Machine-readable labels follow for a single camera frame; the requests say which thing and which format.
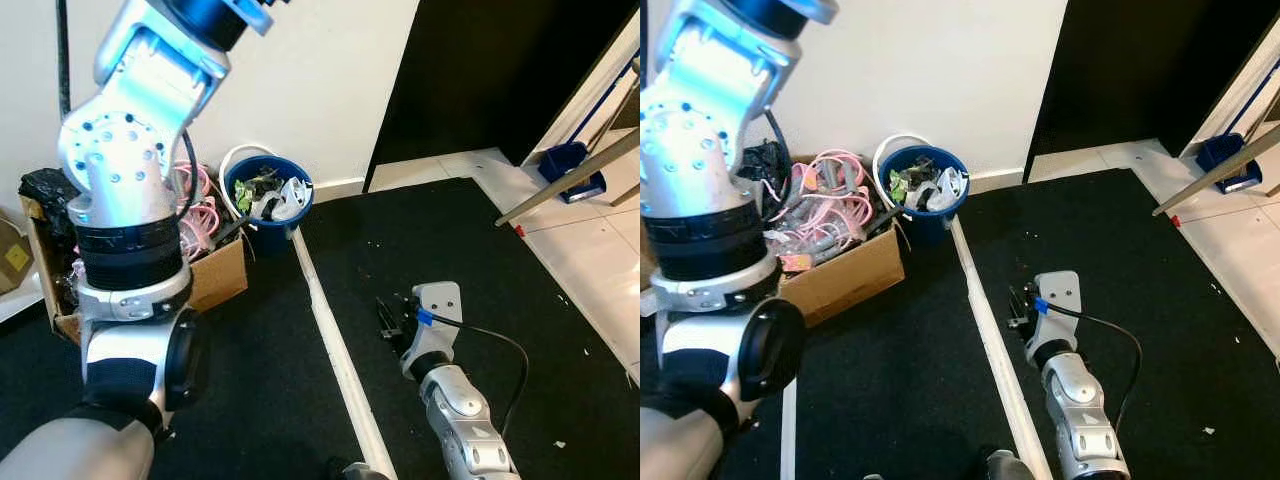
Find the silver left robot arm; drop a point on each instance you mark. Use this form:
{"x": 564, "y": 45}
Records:
{"x": 700, "y": 150}
{"x": 125, "y": 160}

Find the crumpled white plastic trash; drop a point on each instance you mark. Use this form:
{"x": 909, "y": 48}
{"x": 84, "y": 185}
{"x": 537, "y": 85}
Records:
{"x": 945, "y": 190}
{"x": 285, "y": 200}

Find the black floor mat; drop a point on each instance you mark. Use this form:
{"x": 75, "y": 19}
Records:
{"x": 270, "y": 380}
{"x": 450, "y": 250}
{"x": 900, "y": 400}
{"x": 1150, "y": 280}

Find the blue plastic bucket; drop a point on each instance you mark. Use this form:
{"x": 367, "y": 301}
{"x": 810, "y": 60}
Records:
{"x": 925, "y": 232}
{"x": 272, "y": 238}

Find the grey robot right leg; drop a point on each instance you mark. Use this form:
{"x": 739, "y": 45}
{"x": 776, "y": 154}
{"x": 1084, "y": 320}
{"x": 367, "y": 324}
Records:
{"x": 360, "y": 472}
{"x": 1010, "y": 468}

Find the green wrapper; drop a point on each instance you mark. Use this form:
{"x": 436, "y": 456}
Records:
{"x": 898, "y": 188}
{"x": 245, "y": 195}

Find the brown cardboard box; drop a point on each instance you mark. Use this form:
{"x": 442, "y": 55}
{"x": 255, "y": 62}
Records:
{"x": 850, "y": 280}
{"x": 220, "y": 275}

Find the small orange packet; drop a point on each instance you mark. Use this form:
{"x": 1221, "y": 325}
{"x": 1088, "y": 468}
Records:
{"x": 797, "y": 263}

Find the blue dustpan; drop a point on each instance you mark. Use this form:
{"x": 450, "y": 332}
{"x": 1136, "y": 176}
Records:
{"x": 565, "y": 160}
{"x": 1220, "y": 152}

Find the black plastic bag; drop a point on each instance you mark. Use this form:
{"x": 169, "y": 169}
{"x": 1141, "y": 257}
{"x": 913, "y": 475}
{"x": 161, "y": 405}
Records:
{"x": 765, "y": 160}
{"x": 45, "y": 190}

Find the small cardboard box yellow sticker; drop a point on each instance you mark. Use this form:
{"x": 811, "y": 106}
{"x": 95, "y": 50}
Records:
{"x": 12, "y": 255}

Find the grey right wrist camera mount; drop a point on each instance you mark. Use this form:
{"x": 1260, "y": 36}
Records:
{"x": 1062, "y": 288}
{"x": 440, "y": 300}

